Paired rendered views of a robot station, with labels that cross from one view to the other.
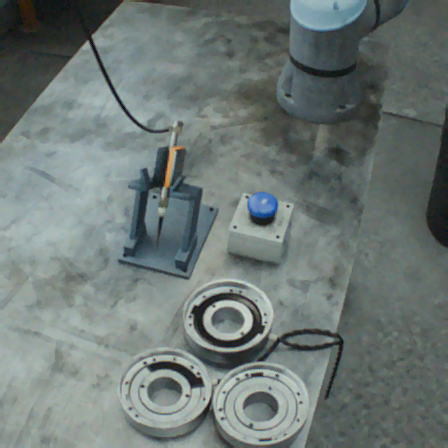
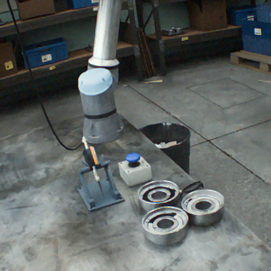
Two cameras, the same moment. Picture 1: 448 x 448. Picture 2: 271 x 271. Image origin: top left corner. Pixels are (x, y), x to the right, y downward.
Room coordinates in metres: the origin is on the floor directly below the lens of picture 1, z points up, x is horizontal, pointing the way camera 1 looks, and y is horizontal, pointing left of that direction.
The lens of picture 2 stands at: (-0.20, 0.51, 1.39)
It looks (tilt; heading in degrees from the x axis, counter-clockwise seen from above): 25 degrees down; 324
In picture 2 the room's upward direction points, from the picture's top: 8 degrees counter-clockwise
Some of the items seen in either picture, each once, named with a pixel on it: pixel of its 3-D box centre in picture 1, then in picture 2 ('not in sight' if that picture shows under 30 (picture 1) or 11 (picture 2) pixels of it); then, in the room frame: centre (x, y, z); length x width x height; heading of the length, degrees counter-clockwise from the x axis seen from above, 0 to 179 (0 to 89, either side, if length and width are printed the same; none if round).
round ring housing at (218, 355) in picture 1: (227, 323); (159, 198); (0.44, -0.01, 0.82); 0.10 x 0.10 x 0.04
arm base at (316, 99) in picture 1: (321, 75); (101, 121); (0.91, -0.18, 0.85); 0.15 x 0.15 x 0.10
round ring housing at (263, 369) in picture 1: (260, 409); (203, 207); (0.32, -0.05, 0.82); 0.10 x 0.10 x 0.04
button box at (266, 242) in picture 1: (262, 224); (134, 170); (0.59, -0.06, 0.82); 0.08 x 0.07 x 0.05; 162
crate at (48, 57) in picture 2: not in sight; (44, 52); (3.82, -1.34, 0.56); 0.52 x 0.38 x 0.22; 69
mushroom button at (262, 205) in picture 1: (262, 214); (133, 163); (0.59, -0.06, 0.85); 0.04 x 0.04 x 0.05
